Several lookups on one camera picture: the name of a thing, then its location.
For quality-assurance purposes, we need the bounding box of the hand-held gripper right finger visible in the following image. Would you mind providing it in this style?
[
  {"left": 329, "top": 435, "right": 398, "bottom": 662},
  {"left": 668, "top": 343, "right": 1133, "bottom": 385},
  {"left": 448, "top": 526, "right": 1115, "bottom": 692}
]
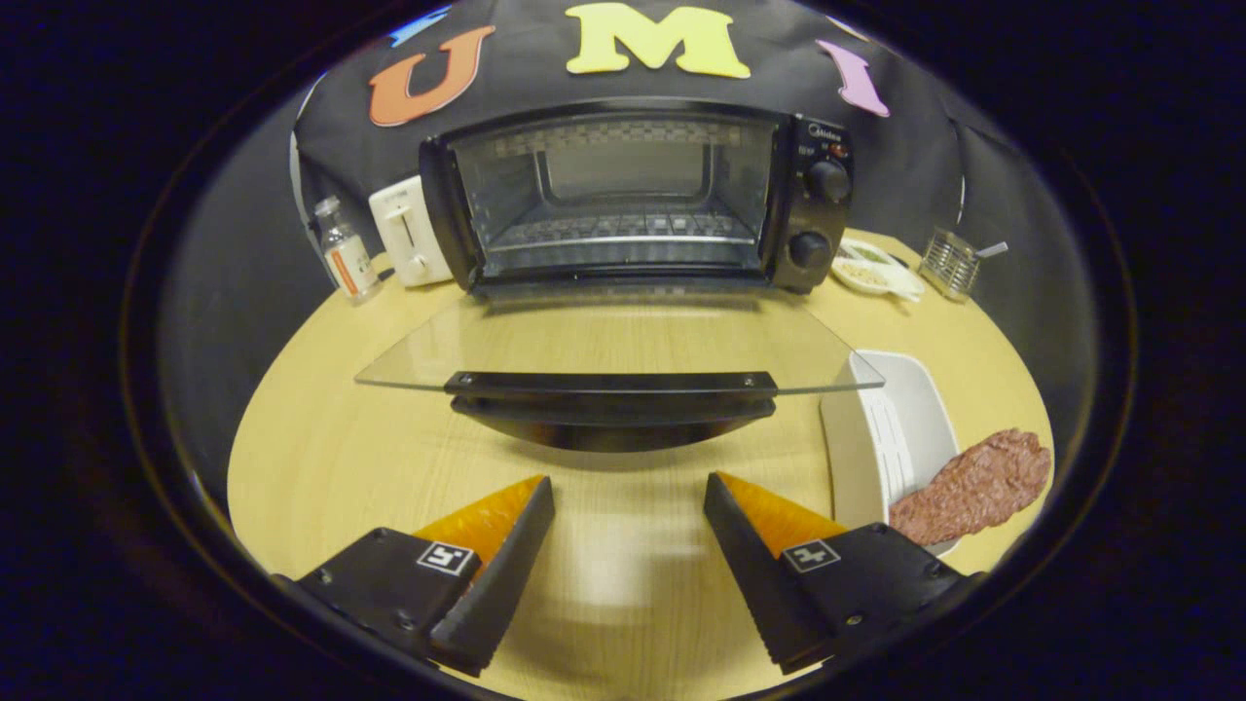
[{"left": 704, "top": 471, "right": 982, "bottom": 675}]

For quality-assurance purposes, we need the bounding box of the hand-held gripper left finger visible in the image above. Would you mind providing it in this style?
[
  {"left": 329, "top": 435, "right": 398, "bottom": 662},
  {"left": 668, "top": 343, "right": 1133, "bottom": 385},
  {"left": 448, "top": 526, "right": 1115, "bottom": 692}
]
[{"left": 273, "top": 475, "right": 556, "bottom": 678}]

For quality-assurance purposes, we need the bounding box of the brown meat slice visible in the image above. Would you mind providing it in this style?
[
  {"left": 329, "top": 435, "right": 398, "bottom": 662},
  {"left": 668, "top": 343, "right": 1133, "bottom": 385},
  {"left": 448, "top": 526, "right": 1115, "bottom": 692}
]
[{"left": 888, "top": 428, "right": 1054, "bottom": 546}]

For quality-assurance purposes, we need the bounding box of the black toaster oven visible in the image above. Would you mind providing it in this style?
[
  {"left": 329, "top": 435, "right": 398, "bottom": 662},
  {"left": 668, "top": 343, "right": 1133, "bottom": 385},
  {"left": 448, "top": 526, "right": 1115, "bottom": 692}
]
[{"left": 355, "top": 97, "right": 887, "bottom": 454}]

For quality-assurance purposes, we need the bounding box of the white toaster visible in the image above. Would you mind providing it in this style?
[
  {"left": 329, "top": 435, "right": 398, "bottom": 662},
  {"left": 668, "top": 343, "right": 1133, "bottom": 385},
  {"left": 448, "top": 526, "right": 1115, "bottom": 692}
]
[{"left": 368, "top": 175, "right": 454, "bottom": 288}]

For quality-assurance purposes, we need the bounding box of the white ribbed tray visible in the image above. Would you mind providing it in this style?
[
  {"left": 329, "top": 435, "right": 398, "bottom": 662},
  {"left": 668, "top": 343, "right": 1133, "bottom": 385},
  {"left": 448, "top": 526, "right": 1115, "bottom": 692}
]
[{"left": 820, "top": 349, "right": 963, "bottom": 558}]

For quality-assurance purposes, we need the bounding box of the white divided dish of grains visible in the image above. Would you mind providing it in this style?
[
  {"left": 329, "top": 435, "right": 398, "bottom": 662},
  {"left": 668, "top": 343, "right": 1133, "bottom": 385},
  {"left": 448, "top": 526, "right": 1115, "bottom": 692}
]
[{"left": 830, "top": 239, "right": 928, "bottom": 303}]

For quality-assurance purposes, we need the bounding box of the small glass bottle orange label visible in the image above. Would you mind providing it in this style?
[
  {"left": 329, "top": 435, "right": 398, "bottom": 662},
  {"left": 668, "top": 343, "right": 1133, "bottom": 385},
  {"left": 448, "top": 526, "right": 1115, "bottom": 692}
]
[{"left": 313, "top": 195, "right": 383, "bottom": 305}]

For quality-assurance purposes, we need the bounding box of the black backdrop cloth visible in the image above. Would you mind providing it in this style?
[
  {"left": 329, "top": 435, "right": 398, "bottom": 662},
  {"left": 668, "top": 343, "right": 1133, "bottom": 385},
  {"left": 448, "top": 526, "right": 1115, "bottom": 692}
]
[{"left": 156, "top": 0, "right": 1106, "bottom": 507}]

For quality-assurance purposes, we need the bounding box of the wire mesh holder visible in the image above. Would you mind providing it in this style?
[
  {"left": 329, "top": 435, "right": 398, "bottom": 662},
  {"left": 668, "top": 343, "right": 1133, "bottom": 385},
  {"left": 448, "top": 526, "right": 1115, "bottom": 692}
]
[{"left": 918, "top": 227, "right": 982, "bottom": 301}]

